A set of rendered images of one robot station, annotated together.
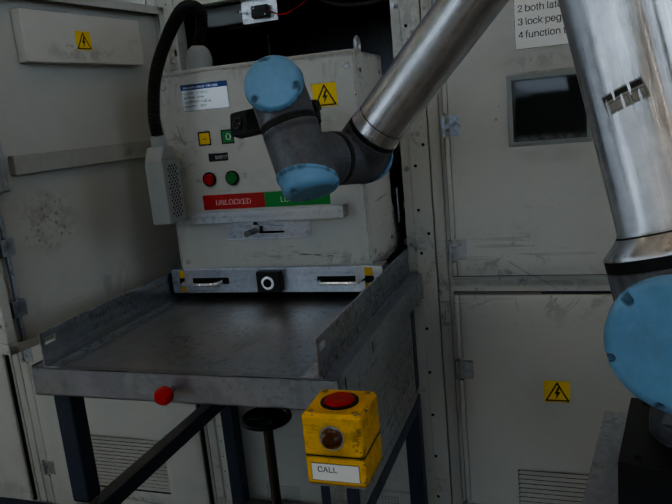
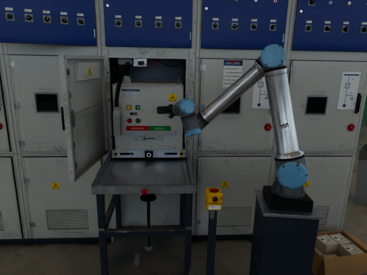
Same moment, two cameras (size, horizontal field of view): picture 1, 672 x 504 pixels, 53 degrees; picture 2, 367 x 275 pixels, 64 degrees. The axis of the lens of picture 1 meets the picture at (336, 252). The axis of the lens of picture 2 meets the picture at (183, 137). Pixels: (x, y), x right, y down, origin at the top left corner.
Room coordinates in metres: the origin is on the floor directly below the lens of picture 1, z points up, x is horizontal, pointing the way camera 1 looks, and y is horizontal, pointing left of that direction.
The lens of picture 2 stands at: (-0.43, 0.73, 1.57)
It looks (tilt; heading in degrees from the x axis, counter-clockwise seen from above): 15 degrees down; 337
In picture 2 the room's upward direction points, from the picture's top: 1 degrees clockwise
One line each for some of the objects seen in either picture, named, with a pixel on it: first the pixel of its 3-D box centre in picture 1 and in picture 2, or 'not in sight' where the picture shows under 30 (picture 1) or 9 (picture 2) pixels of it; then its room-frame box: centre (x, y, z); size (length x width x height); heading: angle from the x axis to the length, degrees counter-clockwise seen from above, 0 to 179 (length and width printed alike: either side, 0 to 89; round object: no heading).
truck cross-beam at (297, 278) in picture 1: (276, 277); (149, 153); (1.56, 0.15, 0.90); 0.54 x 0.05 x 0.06; 71
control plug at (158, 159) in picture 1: (165, 184); (117, 122); (1.55, 0.37, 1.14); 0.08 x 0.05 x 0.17; 161
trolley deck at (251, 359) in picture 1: (255, 325); (148, 168); (1.43, 0.19, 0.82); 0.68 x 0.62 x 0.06; 160
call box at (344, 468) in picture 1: (343, 436); (213, 198); (0.81, 0.01, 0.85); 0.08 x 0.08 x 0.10; 70
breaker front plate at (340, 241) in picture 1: (260, 172); (148, 119); (1.54, 0.15, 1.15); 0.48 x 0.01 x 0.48; 71
